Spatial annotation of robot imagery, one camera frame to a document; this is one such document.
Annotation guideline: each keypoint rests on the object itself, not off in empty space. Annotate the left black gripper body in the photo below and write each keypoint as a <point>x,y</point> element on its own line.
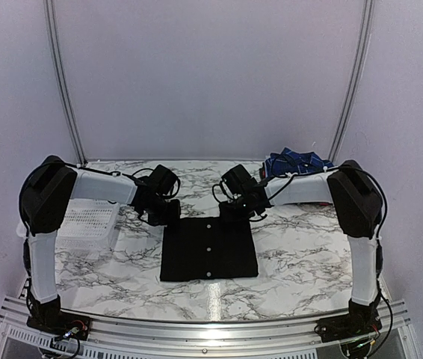
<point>160,214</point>

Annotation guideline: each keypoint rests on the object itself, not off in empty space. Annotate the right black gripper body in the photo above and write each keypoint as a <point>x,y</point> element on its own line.
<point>246,212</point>

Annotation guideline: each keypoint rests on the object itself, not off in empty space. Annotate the red plaid shirt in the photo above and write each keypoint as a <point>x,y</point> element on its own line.
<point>321,203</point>

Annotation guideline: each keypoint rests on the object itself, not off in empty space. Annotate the blue plaid shirt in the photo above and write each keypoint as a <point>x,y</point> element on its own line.
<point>289,161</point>

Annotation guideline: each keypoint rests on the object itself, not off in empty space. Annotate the black long sleeve shirt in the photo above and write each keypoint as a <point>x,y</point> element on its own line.
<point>207,249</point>

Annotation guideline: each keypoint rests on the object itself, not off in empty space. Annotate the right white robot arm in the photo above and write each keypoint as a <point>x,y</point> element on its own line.
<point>360,206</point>

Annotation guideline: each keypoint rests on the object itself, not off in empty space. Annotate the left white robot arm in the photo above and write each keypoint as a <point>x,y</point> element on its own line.
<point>43,201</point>

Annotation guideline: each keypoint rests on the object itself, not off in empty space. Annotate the white plastic basket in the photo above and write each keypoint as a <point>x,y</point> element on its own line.
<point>89,225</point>

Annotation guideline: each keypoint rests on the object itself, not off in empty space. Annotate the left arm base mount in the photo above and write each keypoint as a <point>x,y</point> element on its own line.
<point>58,322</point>

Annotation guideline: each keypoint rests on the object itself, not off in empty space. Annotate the left aluminium frame post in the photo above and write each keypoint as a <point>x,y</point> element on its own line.
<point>61,79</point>

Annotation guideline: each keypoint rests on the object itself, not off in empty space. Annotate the aluminium frame post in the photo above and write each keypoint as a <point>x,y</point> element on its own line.
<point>365,30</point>
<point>61,79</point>

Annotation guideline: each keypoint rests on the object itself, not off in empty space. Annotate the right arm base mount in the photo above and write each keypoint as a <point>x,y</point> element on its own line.
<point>346,326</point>

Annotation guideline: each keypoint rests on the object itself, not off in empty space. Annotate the front aluminium rail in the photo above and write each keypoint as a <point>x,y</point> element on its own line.
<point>111,337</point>

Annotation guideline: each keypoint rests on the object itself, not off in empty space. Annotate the right aluminium frame post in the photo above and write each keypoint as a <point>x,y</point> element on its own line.
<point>365,30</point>

